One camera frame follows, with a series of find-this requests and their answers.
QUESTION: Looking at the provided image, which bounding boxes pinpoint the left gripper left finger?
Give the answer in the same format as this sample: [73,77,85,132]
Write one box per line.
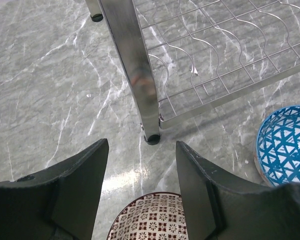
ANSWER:
[0,138,109,240]

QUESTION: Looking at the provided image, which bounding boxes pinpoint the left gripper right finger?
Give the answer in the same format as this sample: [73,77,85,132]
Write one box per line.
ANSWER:
[175,141,300,240]

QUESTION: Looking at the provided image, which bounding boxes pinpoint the steel two-tier dish rack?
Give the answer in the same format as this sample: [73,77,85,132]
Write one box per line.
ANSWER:
[86,0,300,145]

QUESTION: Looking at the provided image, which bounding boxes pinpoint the brown floral pattern bowl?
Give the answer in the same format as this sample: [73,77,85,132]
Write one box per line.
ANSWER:
[107,192,189,240]

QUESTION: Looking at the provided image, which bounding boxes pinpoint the blue triangle pattern bowl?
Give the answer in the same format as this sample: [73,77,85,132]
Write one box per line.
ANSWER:
[254,105,300,187]

